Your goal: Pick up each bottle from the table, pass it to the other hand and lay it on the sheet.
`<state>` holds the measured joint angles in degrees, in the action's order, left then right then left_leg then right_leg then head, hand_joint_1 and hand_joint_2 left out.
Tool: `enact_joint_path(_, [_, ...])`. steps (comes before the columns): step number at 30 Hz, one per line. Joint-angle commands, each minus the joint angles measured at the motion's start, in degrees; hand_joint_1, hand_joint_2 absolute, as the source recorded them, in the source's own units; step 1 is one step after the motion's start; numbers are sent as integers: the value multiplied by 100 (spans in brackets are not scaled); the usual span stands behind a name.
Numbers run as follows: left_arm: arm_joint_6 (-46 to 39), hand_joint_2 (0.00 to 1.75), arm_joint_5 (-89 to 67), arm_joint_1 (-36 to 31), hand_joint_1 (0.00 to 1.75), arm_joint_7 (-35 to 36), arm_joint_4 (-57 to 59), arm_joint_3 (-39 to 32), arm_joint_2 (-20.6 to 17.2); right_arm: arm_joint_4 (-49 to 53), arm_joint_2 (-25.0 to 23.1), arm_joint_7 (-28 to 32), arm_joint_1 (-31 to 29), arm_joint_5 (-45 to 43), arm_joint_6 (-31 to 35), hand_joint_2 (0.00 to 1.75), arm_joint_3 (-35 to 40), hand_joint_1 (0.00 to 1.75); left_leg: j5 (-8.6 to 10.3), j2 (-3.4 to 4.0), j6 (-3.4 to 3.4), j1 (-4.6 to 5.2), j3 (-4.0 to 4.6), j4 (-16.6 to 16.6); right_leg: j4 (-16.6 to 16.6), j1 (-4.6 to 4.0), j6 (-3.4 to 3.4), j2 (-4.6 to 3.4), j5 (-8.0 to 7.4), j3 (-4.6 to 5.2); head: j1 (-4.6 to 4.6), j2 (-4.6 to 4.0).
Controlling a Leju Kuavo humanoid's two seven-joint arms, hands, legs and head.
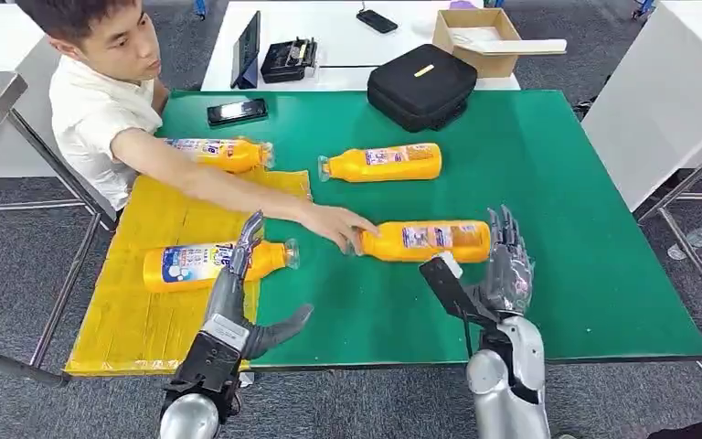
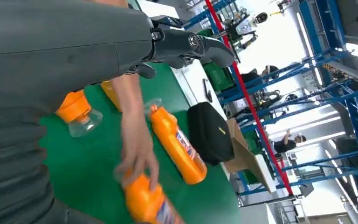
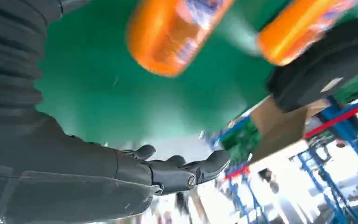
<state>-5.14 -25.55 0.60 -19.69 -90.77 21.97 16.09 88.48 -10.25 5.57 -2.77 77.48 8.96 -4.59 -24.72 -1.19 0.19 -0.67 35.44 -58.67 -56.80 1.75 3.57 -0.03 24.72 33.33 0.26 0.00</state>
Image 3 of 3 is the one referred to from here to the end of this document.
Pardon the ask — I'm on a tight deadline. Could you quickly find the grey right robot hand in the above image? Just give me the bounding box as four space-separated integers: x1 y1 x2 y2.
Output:
0 111 231 224

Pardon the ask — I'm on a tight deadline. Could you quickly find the green table mat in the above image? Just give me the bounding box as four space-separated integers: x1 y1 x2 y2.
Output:
35 0 358 149

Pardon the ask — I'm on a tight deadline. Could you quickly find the open cardboard box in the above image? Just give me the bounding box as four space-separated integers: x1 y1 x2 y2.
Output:
248 96 331 164

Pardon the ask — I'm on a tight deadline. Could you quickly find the black zip case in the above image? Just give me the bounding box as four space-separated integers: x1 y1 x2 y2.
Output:
267 18 358 113

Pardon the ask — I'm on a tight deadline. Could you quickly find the blue metal rack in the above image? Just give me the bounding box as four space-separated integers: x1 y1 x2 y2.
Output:
213 92 358 224

